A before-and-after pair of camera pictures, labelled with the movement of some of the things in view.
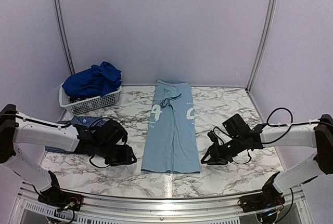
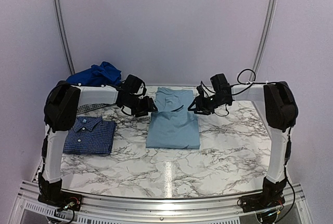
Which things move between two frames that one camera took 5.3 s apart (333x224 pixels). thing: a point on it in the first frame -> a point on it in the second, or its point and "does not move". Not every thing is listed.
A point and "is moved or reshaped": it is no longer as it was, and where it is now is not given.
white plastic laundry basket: x=79 y=105 does not move
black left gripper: x=126 y=157 -> x=148 y=106
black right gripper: x=217 y=158 -> x=201 y=105
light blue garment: x=170 y=142 is moved or reshaped
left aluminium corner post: x=63 y=31 does not move
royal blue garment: x=100 y=79 does not move
